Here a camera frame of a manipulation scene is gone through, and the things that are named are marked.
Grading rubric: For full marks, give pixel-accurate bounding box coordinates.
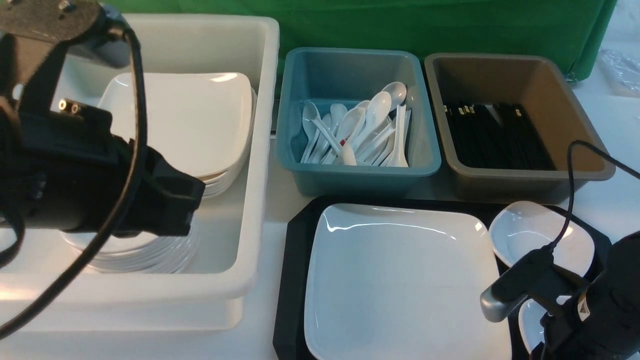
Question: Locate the green backdrop cloth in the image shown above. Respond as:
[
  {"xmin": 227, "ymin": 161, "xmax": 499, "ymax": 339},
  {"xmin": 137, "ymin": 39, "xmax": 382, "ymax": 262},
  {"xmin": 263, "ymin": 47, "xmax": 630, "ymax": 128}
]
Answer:
[{"xmin": 110, "ymin": 0, "xmax": 617, "ymax": 81}]

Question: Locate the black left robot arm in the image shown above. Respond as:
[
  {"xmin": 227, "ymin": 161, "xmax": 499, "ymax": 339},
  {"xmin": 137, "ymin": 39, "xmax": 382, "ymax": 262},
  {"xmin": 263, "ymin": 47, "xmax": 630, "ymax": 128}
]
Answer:
[{"xmin": 1, "ymin": 0, "xmax": 204, "ymax": 238}]

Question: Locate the white ceramic soup spoon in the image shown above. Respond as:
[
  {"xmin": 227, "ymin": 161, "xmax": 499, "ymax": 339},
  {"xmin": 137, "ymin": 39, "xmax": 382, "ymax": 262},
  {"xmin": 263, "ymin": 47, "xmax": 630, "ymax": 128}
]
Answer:
[{"xmin": 347, "ymin": 91, "xmax": 393, "ymax": 153}]

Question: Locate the large white plastic tub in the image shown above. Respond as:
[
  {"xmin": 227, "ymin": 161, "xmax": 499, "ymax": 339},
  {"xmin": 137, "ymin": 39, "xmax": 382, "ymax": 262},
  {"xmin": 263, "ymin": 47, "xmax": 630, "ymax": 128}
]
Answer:
[{"xmin": 21, "ymin": 14, "xmax": 280, "ymax": 333}]

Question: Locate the pile of white spoons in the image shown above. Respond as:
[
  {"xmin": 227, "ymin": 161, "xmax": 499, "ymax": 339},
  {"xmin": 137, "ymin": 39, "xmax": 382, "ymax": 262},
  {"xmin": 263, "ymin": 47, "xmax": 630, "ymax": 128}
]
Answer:
[{"xmin": 299, "ymin": 81, "xmax": 412, "ymax": 167}]

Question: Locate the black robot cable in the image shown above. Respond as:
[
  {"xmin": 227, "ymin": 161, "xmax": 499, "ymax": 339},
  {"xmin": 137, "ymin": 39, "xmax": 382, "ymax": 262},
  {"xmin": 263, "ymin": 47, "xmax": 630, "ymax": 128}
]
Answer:
[{"xmin": 0, "ymin": 22, "xmax": 149, "ymax": 341}]

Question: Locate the small white dish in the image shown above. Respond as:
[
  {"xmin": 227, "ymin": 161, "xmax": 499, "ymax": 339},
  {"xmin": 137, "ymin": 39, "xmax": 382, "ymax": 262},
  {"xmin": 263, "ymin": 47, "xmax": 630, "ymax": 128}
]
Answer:
[
  {"xmin": 489, "ymin": 201, "xmax": 595, "ymax": 276},
  {"xmin": 518, "ymin": 298, "xmax": 547, "ymax": 355}
]

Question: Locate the teal plastic bin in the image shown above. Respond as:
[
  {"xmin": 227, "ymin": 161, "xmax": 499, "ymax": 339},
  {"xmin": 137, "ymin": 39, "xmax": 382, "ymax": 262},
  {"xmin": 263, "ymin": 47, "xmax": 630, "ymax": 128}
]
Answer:
[{"xmin": 275, "ymin": 47, "xmax": 442, "ymax": 198}]

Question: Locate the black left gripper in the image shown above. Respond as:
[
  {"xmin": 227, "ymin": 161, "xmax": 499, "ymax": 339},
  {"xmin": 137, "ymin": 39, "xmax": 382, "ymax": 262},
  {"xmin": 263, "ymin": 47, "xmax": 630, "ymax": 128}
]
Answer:
[{"xmin": 1, "ymin": 100, "xmax": 204, "ymax": 238}]

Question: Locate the clear plastic sheet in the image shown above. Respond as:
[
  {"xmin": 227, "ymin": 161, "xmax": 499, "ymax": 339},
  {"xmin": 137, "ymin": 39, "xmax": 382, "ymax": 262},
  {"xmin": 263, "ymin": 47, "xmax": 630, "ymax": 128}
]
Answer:
[{"xmin": 598, "ymin": 48, "xmax": 640, "ymax": 98}]

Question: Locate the large white square plate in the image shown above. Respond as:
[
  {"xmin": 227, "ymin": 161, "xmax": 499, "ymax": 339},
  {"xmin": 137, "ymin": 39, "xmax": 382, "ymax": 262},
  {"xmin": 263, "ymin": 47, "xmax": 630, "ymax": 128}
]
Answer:
[{"xmin": 304, "ymin": 203, "xmax": 512, "ymax": 360}]

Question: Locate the stack of small white bowls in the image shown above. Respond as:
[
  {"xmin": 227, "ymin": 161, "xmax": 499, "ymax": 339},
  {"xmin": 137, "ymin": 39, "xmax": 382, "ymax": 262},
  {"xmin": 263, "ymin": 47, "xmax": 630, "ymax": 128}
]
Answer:
[{"xmin": 87, "ymin": 219, "xmax": 201, "ymax": 274}]

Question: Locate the pile of black chopsticks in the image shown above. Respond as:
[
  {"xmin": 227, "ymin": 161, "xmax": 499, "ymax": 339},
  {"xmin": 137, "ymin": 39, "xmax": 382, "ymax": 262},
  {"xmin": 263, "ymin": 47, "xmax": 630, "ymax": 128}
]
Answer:
[{"xmin": 443, "ymin": 102, "xmax": 557, "ymax": 171}]

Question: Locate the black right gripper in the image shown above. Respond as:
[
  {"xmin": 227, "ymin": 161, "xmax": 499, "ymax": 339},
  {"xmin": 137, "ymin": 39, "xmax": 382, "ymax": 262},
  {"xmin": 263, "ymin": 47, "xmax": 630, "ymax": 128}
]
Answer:
[{"xmin": 480, "ymin": 232, "xmax": 640, "ymax": 360}]

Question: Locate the brown plastic bin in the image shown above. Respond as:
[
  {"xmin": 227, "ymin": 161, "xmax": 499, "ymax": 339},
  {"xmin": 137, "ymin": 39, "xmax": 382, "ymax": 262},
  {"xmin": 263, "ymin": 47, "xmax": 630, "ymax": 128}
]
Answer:
[{"xmin": 423, "ymin": 53, "xmax": 605, "ymax": 204}]

